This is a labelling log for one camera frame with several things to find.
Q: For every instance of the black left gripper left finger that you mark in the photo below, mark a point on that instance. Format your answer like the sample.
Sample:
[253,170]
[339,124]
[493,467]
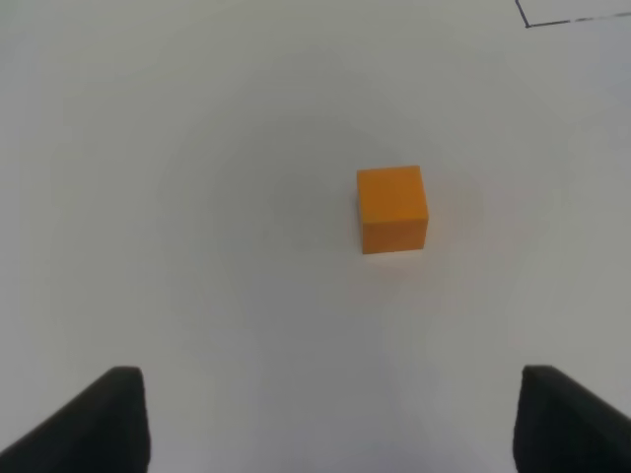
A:
[105,428]

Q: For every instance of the orange cube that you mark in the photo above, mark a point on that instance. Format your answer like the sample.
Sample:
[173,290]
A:
[393,209]

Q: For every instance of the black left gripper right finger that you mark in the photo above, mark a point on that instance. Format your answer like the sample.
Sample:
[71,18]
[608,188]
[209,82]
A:
[563,427]

